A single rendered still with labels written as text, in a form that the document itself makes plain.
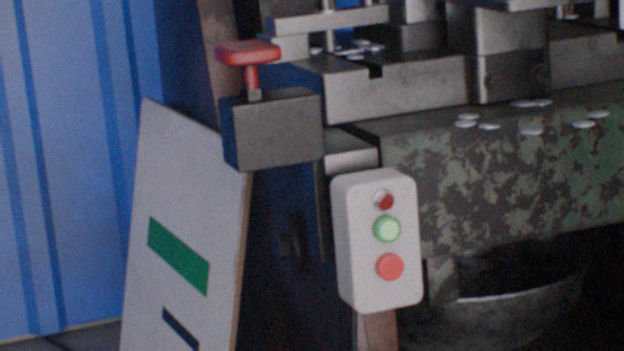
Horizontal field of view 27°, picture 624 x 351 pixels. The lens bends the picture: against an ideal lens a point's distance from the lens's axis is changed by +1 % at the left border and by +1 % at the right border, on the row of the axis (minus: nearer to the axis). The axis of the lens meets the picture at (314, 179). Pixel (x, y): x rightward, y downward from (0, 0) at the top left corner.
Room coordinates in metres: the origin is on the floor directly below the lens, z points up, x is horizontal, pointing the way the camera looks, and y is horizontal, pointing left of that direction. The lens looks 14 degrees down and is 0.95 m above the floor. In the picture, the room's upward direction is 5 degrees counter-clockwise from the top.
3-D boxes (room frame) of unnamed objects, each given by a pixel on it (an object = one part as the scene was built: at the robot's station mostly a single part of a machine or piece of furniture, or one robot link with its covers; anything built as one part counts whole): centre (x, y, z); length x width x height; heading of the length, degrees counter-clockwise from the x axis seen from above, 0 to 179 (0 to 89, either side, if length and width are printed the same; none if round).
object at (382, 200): (1.23, -0.07, 0.61); 0.02 x 0.01 x 0.02; 108
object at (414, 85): (1.64, -0.18, 0.68); 0.45 x 0.30 x 0.06; 108
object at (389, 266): (1.23, -0.07, 0.54); 0.03 x 0.01 x 0.03; 108
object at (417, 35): (1.65, -0.18, 0.72); 0.20 x 0.16 x 0.03; 108
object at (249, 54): (1.32, 0.06, 0.72); 0.07 x 0.06 x 0.08; 18
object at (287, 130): (1.33, 0.04, 0.62); 0.10 x 0.06 x 0.20; 108
